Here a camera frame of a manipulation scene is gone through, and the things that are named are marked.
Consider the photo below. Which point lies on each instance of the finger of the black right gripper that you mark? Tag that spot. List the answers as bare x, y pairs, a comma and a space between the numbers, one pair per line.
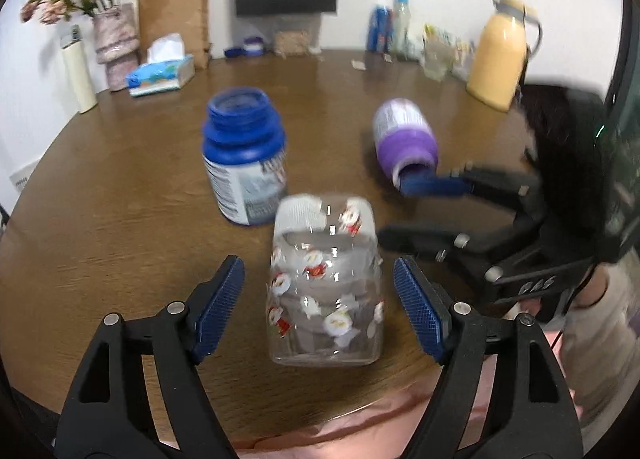
418, 180
436, 243

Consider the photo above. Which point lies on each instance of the person's right hand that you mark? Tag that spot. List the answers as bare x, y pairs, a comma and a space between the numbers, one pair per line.
534, 306

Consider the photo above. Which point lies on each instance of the blue bottle cap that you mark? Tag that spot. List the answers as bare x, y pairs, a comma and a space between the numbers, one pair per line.
234, 52

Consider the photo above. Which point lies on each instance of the brown paper bag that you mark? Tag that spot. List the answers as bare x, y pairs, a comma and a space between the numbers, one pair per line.
188, 18

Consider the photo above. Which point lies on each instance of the white carton by wall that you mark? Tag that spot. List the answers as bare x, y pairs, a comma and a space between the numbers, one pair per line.
20, 177

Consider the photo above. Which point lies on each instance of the cream thermos flask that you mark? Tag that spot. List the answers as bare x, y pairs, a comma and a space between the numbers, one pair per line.
76, 65

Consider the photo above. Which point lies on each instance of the blue open pill bottle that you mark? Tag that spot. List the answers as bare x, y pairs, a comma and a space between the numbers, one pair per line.
244, 149

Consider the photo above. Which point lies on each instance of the blue drink can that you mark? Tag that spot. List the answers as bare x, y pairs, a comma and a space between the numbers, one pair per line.
379, 29

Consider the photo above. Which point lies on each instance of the purple white pill bottle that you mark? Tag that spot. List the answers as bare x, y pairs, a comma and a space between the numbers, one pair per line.
403, 138

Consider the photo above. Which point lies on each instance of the small purple white jar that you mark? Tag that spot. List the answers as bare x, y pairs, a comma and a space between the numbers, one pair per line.
254, 46

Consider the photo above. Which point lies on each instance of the clear drinking glass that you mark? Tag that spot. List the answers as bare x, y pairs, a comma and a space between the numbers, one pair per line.
438, 57

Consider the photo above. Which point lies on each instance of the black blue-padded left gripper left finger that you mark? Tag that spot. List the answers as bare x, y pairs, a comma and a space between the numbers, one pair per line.
137, 392

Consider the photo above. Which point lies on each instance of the yellow thermal jug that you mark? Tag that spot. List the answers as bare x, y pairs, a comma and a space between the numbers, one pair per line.
510, 36

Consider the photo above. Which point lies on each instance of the blue tissue box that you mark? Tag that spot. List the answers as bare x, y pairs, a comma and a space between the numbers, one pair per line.
168, 67

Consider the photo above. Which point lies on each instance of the clear Santa-printed plastic cup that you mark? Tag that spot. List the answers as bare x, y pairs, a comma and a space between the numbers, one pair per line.
325, 305

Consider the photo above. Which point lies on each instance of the clear jar with grains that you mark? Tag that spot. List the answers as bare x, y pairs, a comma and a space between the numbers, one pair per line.
296, 35

